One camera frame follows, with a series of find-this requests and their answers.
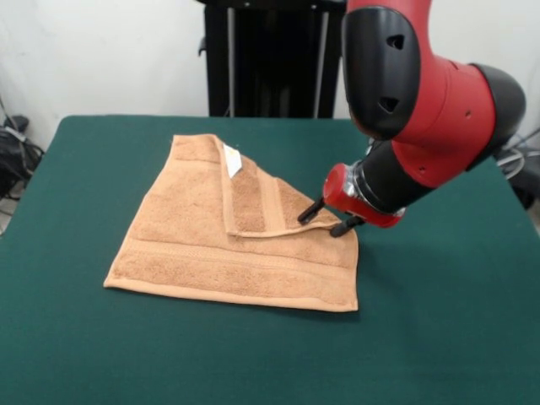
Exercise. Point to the dark green table cloth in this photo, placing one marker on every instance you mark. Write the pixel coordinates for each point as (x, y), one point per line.
(422, 295)

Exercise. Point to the tan terry towel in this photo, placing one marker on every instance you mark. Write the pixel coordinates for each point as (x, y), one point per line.
(177, 253)

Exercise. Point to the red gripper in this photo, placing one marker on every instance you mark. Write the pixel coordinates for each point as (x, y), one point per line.
(337, 190)

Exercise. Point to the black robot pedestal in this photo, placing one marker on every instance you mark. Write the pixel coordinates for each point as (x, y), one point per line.
(261, 63)

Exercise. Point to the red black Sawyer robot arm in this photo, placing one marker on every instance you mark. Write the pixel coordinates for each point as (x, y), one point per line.
(422, 105)

